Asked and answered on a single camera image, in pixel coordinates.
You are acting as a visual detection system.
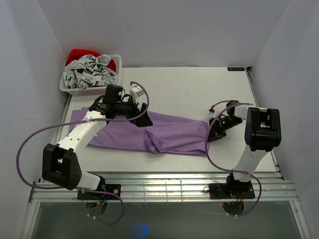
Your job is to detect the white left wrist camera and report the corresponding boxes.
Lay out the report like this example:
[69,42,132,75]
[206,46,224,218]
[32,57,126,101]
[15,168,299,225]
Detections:
[130,86,145,104]

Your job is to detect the black white printed garment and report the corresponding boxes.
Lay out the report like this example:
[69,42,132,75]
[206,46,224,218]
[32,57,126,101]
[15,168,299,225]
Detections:
[62,54,120,90]

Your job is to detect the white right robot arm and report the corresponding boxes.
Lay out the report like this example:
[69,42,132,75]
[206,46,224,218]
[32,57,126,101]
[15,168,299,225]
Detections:
[207,100,282,201]

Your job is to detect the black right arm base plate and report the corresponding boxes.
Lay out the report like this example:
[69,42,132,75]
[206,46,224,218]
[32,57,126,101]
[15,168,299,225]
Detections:
[208,183,255,199]

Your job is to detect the dark table label sticker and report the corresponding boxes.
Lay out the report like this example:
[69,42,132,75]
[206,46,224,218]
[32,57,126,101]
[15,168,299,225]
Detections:
[227,67,245,72]

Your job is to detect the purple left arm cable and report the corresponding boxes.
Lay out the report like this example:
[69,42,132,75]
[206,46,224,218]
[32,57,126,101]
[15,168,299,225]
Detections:
[16,81,150,226]

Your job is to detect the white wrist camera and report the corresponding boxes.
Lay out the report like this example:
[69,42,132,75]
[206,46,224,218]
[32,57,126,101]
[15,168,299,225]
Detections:
[208,105,217,117]
[130,86,145,104]

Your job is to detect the purple trousers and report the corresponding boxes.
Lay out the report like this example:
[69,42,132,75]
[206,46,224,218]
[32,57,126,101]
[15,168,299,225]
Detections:
[71,107,209,156]

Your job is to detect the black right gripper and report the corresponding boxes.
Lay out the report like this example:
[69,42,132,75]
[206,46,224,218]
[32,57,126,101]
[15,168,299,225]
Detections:
[206,117,243,143]

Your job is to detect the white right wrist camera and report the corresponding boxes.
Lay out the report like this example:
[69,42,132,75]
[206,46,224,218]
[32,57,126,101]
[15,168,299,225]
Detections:
[208,105,217,117]

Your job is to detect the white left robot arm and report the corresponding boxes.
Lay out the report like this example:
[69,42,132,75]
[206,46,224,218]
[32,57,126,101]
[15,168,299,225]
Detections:
[42,82,153,199]

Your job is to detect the red garment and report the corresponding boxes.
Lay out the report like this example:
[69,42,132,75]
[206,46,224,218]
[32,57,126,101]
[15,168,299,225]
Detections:
[65,49,117,72]

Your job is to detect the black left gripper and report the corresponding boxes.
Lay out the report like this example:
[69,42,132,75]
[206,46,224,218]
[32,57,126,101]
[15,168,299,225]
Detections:
[115,96,153,127]

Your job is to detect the white plastic laundry basket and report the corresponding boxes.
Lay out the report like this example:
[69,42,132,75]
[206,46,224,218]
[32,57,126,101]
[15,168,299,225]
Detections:
[59,54,122,96]

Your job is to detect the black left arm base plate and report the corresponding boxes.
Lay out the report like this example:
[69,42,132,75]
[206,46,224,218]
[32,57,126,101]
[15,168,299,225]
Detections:
[76,184,122,201]

